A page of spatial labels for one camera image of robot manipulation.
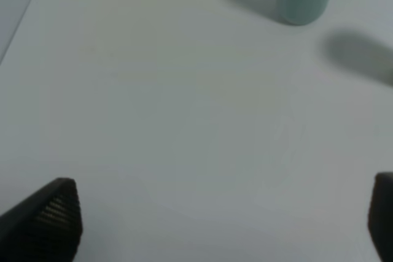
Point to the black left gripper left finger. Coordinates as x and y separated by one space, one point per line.
46 226

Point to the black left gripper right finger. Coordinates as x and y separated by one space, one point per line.
380 216

